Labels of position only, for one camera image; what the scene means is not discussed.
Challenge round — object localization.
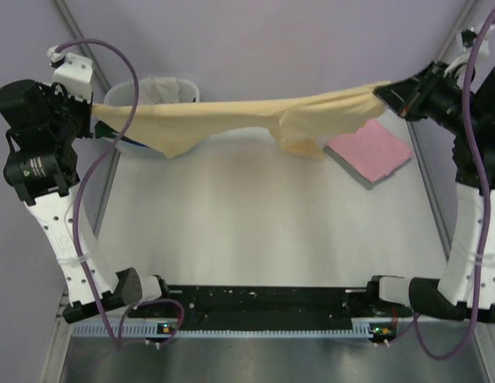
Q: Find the white slotted cable duct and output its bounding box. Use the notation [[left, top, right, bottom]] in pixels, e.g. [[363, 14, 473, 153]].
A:
[[73, 321, 396, 340]]

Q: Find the white laundry basket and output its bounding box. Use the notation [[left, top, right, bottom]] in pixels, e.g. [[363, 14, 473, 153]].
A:
[[104, 78, 200, 158]]

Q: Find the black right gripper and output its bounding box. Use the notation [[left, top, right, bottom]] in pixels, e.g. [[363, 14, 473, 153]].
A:
[[373, 57, 482, 134]]

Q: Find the right aluminium table edge rail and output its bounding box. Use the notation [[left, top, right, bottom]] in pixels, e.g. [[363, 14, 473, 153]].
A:
[[406, 121, 452, 261]]

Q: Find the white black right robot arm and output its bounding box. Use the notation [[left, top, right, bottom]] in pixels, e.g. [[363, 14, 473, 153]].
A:
[[364, 62, 495, 324]]

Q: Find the aluminium corner post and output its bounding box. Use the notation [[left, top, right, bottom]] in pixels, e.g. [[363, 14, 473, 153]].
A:
[[405, 0, 482, 115], [49, 0, 110, 94]]

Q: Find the dark green t shirt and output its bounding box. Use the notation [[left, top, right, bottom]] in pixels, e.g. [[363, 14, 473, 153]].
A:
[[94, 120, 118, 140]]

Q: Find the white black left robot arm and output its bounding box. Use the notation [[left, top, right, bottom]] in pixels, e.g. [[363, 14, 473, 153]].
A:
[[0, 80, 173, 323]]

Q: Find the folded pink t shirt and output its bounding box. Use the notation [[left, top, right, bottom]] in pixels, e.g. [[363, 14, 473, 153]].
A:
[[326, 120, 413, 181]]

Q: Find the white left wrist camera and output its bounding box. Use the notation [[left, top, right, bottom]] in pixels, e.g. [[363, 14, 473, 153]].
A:
[[47, 46, 93, 104]]

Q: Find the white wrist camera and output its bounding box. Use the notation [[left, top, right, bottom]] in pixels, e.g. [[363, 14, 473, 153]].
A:
[[47, 46, 93, 104], [445, 26, 481, 77]]

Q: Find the left aluminium corner post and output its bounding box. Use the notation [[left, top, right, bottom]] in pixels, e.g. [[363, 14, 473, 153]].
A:
[[49, 0, 110, 94]]

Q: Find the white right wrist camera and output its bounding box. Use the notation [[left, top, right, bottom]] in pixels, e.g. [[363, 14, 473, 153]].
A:
[[445, 26, 481, 77]]

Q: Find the right aluminium corner post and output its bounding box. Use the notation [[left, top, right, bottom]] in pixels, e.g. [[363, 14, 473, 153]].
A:
[[405, 0, 482, 115]]

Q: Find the blue t shirt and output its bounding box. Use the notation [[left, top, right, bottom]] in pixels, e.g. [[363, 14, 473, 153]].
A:
[[120, 138, 148, 148]]

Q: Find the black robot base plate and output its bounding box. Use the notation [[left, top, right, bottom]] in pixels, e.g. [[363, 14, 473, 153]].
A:
[[127, 283, 414, 331]]

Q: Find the white crumpled t shirt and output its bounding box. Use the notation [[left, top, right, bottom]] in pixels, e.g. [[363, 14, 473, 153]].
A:
[[139, 77, 199, 105]]

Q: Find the cream yellow t shirt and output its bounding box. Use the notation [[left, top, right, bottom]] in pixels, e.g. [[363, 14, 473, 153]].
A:
[[93, 83, 386, 160]]

